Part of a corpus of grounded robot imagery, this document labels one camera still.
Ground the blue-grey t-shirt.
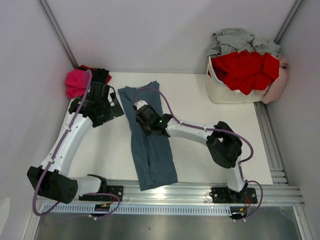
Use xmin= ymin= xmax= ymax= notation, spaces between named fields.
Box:
xmin=118 ymin=81 xmax=178 ymax=191

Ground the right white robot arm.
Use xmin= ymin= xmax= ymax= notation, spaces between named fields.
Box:
xmin=133 ymin=100 xmax=248 ymax=203

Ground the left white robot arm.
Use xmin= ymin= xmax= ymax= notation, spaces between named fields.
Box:
xmin=27 ymin=81 xmax=124 ymax=204

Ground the folded dark red t-shirt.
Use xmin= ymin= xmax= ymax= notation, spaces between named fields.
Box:
xmin=78 ymin=65 xmax=100 ymax=71

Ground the folded black t-shirt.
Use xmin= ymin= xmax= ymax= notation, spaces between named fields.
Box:
xmin=91 ymin=68 xmax=112 ymax=84

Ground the folded pink t-shirt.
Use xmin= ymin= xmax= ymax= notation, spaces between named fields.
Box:
xmin=65 ymin=69 xmax=89 ymax=99

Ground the white laundry basket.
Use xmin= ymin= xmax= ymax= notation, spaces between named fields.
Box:
xmin=205 ymin=57 xmax=263 ymax=104

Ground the red t-shirt in basket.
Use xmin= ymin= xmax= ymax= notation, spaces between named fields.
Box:
xmin=211 ymin=50 xmax=280 ymax=95

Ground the grey t-shirt in basket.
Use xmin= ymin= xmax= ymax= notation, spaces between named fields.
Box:
xmin=206 ymin=27 xmax=281 ymax=57

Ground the light pink garment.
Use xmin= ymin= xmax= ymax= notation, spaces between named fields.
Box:
xmin=262 ymin=55 xmax=289 ymax=104

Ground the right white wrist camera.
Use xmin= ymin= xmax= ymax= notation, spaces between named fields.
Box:
xmin=133 ymin=100 xmax=148 ymax=111

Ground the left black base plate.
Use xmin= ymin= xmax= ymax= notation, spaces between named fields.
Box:
xmin=78 ymin=185 xmax=124 ymax=202

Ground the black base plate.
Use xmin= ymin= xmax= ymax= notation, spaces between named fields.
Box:
xmin=78 ymin=185 xmax=124 ymax=202
xmin=209 ymin=187 xmax=258 ymax=204

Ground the aluminium mounting rail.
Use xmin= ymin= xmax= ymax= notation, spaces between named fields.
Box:
xmin=33 ymin=181 xmax=306 ymax=207

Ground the white slotted cable duct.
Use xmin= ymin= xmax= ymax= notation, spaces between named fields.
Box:
xmin=52 ymin=203 xmax=232 ymax=216

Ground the left corner aluminium post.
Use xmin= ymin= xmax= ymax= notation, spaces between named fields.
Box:
xmin=37 ymin=0 xmax=79 ymax=69

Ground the corner aluminium post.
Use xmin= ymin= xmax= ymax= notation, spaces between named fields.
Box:
xmin=37 ymin=0 xmax=79 ymax=69
xmin=273 ymin=0 xmax=305 ymax=45

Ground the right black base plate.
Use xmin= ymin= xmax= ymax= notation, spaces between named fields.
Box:
xmin=209 ymin=187 xmax=258 ymax=204

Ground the right side aluminium rail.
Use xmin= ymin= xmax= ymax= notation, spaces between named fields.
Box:
xmin=253 ymin=101 xmax=291 ymax=186

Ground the right corner aluminium post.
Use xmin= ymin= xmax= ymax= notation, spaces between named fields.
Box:
xmin=273 ymin=0 xmax=305 ymax=45

